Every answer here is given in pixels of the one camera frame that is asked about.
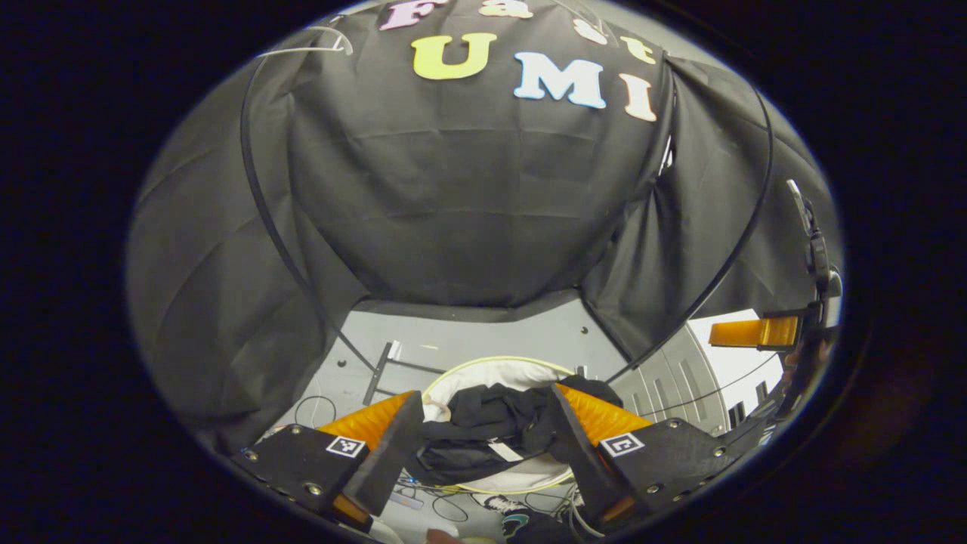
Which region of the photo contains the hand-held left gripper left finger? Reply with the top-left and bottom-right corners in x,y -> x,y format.
230,389 -> 428,533

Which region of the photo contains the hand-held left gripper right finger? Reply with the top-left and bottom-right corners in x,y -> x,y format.
548,382 -> 756,533

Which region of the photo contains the black clothes rack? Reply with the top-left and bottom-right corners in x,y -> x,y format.
240,45 -> 775,406

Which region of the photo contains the black equipment stand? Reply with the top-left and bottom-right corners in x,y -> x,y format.
786,179 -> 843,303

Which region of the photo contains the white clothes hanger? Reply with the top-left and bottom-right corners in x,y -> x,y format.
257,26 -> 354,60

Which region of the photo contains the black knit jacket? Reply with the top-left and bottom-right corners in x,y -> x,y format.
404,376 -> 624,488

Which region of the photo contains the white laundry hamper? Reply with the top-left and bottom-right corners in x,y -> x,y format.
419,355 -> 598,496

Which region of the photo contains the black backdrop cloth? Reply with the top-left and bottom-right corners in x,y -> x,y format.
125,0 -> 843,454

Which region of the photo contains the person's dark shoe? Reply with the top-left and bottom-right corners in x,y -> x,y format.
499,506 -> 579,544

